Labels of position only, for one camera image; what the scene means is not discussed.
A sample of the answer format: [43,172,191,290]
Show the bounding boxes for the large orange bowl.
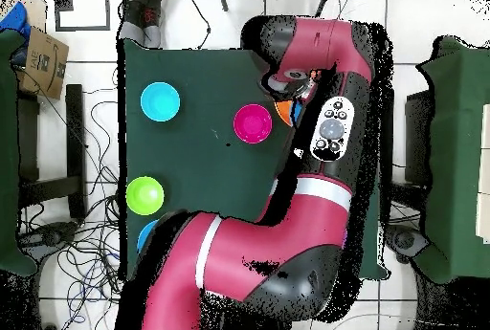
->
[274,99,295,127]

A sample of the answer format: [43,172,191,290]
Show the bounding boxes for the small red bowl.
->
[233,103,274,144]

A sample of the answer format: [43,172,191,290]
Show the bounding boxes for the dark green tablecloth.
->
[116,37,392,282]

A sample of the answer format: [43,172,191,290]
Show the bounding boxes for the small green bowl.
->
[124,175,166,217]

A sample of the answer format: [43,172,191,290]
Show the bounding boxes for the small light blue bowl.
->
[140,81,182,123]

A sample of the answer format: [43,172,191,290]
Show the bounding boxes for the person's left foot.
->
[142,0,165,49]

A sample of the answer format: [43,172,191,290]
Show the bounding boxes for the person's foot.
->
[142,0,165,49]
[119,0,148,47]

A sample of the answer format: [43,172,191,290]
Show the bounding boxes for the person's right foot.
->
[119,0,148,47]

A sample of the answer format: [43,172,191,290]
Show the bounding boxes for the dark gray stand base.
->
[384,222,432,264]

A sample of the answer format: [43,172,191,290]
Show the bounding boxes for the black stand base with knob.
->
[18,220,79,258]

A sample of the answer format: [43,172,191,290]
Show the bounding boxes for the green covered side table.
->
[0,29,39,277]
[414,36,490,285]

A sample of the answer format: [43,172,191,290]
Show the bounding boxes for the cardboard box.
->
[16,0,71,101]

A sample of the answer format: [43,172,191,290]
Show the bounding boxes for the blue cloth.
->
[0,0,33,42]

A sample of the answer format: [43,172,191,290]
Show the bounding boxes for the black floor cable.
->
[186,0,212,51]

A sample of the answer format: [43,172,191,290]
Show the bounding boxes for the tangled floor cables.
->
[18,77,127,330]

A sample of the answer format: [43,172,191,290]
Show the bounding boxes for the black bench frame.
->
[16,83,88,221]

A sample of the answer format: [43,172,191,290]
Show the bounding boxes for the black side frame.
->
[404,90,435,186]

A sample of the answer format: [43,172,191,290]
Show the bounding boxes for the black square floor frame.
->
[54,0,111,33]

